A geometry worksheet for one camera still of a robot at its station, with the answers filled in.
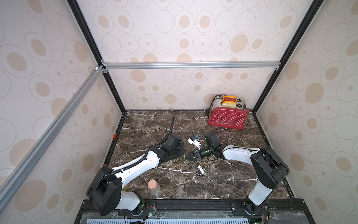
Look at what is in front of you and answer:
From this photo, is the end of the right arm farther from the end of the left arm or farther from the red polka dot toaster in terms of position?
the red polka dot toaster

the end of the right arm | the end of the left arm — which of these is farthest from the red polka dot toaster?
the end of the left arm

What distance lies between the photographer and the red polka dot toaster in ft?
3.23

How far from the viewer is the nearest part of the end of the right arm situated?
696 mm

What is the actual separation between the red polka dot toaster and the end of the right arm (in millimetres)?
306
